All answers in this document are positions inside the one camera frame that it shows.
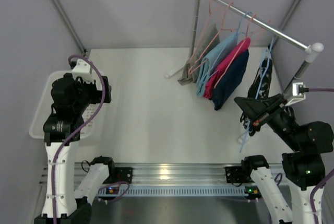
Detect navy blue trousers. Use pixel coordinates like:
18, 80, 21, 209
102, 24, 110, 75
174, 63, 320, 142
211, 50, 249, 111

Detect grey slotted cable duct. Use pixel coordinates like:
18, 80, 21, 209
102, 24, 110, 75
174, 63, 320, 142
96, 185, 247, 198

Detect aluminium mounting rail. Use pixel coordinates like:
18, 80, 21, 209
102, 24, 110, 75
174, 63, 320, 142
39, 163, 324, 186

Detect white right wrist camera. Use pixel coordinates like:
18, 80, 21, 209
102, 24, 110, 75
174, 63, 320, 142
285, 81, 306, 106

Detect white plastic laundry basket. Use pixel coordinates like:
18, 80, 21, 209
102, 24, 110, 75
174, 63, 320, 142
29, 70, 110, 145

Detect coral pink hanger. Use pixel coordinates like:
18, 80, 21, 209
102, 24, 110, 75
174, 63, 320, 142
214, 14, 259, 89

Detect white and metal clothes rack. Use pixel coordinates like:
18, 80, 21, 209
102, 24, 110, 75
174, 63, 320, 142
164, 0, 325, 145

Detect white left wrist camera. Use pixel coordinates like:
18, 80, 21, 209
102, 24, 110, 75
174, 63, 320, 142
68, 55, 94, 83

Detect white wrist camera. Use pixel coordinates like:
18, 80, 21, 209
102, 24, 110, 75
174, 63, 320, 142
285, 81, 306, 106
68, 55, 94, 83

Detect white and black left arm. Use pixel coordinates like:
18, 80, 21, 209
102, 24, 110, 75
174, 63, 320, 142
34, 73, 115, 223

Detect grey trousers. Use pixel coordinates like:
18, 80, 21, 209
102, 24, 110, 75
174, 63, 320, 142
178, 24, 220, 86

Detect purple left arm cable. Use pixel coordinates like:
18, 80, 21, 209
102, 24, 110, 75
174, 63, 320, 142
51, 54, 130, 224

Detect black white patterned trousers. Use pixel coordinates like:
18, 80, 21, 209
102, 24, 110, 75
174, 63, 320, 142
239, 51, 274, 131

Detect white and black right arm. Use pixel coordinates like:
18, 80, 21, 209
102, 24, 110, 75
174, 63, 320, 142
234, 94, 333, 223

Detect light blue trousers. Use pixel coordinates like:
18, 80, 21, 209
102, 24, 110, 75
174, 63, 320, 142
196, 32, 238, 97

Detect pink trousers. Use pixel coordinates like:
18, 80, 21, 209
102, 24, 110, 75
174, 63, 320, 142
203, 39, 251, 99

